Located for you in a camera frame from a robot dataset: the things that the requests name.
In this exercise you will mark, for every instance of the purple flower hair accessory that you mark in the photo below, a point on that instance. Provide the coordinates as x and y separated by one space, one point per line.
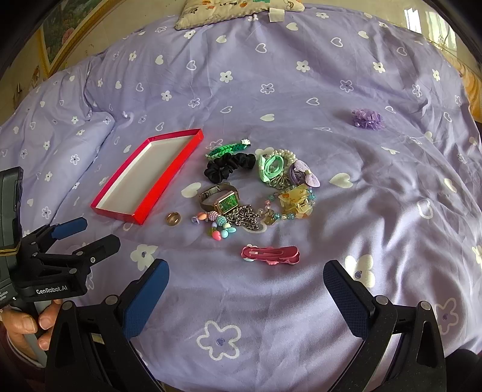
367 119

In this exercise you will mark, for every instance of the pink snap hair clip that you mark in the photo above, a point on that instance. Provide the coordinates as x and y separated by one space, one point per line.
271 256

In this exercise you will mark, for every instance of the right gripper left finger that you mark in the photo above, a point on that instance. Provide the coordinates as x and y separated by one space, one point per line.
141 296

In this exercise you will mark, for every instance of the person's left hand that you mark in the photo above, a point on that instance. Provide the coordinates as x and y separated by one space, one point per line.
19 324

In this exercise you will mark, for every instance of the pearl bead scrunchie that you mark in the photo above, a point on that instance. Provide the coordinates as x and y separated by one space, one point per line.
273 168

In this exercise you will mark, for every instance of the green face wrist watch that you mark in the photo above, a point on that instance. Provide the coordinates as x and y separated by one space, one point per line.
222 198

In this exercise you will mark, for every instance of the purple floral bed quilt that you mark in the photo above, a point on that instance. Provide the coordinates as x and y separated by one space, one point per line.
399 207

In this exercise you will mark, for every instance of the red shallow box tray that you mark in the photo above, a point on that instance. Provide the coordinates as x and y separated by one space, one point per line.
131 193

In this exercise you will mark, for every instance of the black scrunchie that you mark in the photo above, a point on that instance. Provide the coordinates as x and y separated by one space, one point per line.
219 169

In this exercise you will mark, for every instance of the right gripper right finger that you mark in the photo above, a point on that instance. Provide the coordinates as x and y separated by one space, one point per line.
350 296

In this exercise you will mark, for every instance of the yellow claw hair clip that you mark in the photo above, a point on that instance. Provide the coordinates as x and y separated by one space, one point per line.
298 200

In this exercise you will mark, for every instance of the floral patterned pillow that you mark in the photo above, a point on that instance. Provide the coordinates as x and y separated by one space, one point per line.
198 13

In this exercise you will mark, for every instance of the framed wall picture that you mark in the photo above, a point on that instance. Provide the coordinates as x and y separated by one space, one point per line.
66 25

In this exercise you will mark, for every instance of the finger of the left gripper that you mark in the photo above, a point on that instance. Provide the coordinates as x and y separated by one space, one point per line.
88 255
47 235

